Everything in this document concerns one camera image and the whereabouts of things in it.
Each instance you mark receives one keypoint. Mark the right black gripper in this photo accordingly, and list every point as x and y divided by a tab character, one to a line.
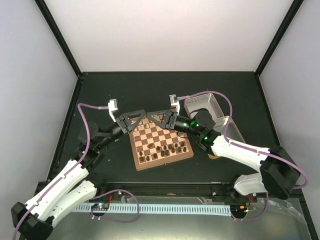
167	118

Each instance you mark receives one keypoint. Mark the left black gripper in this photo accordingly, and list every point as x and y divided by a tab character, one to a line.
122	124

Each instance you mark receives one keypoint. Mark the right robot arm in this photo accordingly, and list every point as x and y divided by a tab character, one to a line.
276	172

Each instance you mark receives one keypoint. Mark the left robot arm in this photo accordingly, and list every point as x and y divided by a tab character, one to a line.
74	185

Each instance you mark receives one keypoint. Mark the row of white chess pieces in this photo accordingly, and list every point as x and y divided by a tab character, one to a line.
145	124

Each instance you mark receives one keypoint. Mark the wooden chess board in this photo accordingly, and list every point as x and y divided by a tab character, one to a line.
158	136

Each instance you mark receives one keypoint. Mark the small circuit board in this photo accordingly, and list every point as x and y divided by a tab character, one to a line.
100	206

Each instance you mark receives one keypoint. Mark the pink rimmed metal tin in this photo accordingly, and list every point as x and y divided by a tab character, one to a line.
204	101

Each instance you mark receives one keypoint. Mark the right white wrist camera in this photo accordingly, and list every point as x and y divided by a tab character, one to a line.
174	103

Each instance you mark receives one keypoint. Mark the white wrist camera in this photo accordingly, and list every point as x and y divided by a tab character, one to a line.
112	108
174	103

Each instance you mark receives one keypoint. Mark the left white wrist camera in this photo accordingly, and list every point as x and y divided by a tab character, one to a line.
112	108

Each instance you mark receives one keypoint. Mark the black front rail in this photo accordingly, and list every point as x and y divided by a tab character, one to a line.
219	192

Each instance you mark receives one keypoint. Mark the light blue slotted cable duct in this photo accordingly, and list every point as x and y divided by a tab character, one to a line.
169	209

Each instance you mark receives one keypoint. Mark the left black frame post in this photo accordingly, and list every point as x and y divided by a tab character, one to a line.
46	13

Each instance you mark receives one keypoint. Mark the black frame post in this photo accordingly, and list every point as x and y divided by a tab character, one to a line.
283	27
46	13

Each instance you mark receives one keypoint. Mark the right black frame post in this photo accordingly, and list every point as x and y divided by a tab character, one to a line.
283	27

